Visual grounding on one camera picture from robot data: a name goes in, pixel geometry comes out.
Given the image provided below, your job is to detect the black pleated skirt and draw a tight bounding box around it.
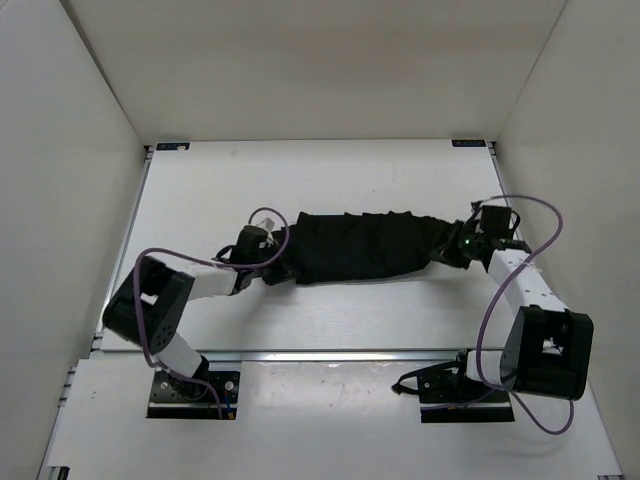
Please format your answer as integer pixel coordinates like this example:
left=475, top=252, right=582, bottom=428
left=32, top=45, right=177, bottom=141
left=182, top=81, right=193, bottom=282
left=281, top=211, right=462, bottom=285

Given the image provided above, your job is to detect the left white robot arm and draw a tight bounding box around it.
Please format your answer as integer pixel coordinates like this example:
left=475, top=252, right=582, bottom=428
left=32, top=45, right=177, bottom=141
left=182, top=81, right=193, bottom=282
left=102, top=217, right=291, bottom=405

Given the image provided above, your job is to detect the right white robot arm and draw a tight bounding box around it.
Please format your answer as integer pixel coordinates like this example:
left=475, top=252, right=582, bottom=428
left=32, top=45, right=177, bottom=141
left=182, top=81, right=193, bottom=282
left=433, top=197, right=594, bottom=401

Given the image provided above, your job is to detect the left blue corner label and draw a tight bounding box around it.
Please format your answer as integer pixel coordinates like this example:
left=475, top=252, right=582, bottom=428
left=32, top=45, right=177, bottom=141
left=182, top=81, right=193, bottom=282
left=155, top=142, right=190, bottom=151

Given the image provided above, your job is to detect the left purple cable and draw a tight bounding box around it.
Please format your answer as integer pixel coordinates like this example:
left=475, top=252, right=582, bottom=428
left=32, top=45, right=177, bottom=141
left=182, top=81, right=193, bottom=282
left=135, top=207, right=292, bottom=420

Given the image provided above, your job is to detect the purple cable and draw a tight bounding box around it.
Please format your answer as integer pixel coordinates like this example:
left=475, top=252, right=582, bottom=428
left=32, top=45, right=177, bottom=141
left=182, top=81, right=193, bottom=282
left=469, top=195, right=576, bottom=435
left=135, top=207, right=292, bottom=420

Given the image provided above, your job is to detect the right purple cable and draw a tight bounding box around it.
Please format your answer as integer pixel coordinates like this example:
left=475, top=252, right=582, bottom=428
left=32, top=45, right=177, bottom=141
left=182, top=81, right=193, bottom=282
left=469, top=195, right=576, bottom=435

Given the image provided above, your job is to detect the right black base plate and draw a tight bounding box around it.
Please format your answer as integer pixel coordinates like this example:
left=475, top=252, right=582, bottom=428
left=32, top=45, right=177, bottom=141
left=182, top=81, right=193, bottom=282
left=391, top=350, right=515, bottom=425

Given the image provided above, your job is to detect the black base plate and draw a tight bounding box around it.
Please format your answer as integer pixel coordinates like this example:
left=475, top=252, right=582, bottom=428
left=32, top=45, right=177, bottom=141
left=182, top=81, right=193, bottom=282
left=391, top=350, right=515, bottom=425
left=146, top=367, right=241, bottom=421

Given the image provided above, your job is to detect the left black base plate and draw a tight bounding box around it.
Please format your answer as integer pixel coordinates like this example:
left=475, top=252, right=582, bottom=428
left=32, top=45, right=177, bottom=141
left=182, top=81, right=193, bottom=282
left=146, top=367, right=241, bottom=421

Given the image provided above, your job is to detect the aluminium table frame rail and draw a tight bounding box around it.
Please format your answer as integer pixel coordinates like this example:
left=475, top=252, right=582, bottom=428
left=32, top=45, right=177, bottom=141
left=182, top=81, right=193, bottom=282
left=116, top=140, right=513, bottom=362

